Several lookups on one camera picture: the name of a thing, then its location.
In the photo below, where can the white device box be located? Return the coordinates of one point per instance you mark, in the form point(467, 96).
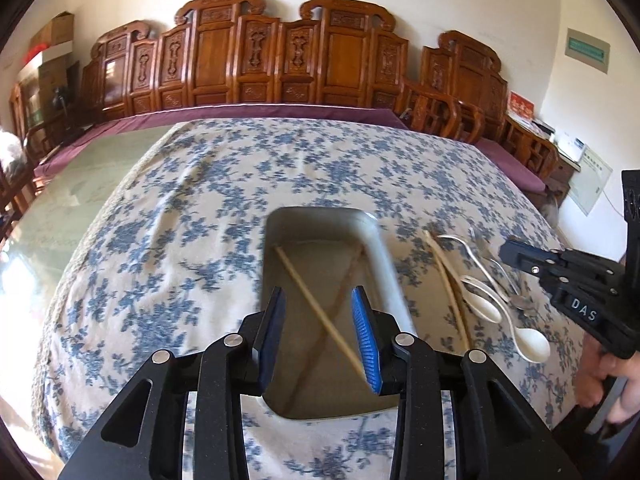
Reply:
point(570, 145)

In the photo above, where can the wooden armchair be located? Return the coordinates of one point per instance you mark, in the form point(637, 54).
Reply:
point(430, 105)
point(472, 120)

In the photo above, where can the red card on side table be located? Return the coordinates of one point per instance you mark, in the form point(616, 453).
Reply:
point(521, 106)

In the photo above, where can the green wall sign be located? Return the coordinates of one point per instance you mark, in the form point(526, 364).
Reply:
point(587, 50)

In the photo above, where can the metal tray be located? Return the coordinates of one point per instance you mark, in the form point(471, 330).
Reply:
point(320, 230)

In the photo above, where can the metal fork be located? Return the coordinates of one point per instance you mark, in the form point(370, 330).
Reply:
point(495, 262)

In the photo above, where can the metal spoon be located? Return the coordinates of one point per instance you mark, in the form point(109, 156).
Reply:
point(476, 261)

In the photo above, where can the blue floral tablecloth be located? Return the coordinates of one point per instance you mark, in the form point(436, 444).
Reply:
point(200, 210)

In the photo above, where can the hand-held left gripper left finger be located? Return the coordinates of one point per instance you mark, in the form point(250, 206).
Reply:
point(272, 340)

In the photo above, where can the white wall panel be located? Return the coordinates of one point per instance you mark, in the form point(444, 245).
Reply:
point(592, 180)

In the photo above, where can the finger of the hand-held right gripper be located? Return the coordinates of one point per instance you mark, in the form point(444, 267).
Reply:
point(520, 255)

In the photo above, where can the carved wooden panel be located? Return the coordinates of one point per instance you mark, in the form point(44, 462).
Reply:
point(345, 60)
point(215, 55)
point(142, 75)
point(472, 70)

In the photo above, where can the cardboard box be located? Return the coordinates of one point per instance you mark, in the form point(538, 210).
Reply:
point(52, 77)
point(55, 32)

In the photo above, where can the large white spoon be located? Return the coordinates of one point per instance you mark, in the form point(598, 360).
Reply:
point(534, 347)

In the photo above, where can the person's right hand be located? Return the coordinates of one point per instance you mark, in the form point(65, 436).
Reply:
point(590, 380)

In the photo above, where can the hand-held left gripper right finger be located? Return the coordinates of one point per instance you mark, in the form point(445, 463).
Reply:
point(365, 340)

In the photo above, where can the grey rounded object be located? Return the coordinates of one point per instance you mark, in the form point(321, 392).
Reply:
point(551, 207)

